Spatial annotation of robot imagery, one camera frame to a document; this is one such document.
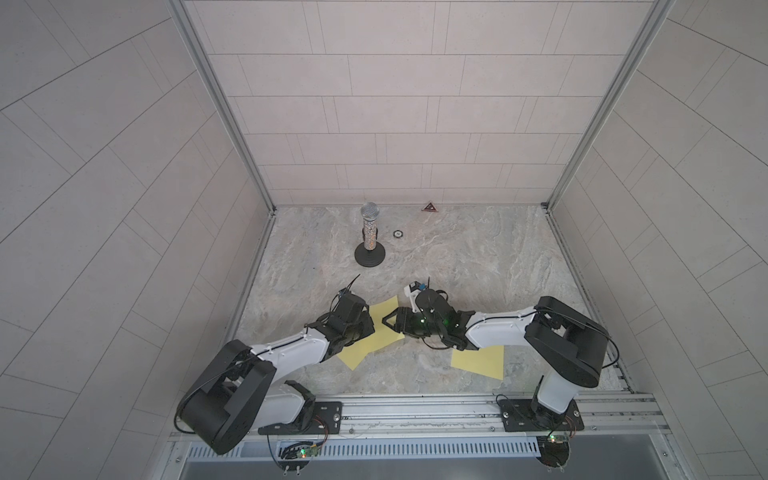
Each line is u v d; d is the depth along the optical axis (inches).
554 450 26.7
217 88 32.9
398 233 42.7
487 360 31.6
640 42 29.8
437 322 26.3
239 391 16.1
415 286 31.7
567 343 18.5
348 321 26.5
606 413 28.5
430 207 45.6
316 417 27.3
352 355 32.1
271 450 25.8
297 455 25.8
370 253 39.7
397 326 29.2
